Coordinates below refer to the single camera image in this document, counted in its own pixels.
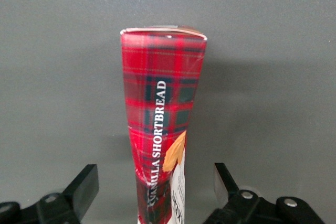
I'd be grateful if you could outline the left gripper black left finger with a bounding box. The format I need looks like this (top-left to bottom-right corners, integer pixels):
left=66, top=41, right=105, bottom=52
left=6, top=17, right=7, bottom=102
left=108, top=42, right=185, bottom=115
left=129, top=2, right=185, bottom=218
left=36, top=164, right=100, bottom=224

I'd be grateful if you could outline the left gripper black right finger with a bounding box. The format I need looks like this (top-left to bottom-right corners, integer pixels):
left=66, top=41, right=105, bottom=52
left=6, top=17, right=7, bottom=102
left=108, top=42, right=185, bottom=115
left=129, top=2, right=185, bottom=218
left=203, top=162, right=266, bottom=224

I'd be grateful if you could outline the red tartan shortbread cookie box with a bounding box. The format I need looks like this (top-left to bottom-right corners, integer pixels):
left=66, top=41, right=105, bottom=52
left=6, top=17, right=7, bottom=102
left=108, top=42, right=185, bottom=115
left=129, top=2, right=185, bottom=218
left=120, top=25, right=208, bottom=224

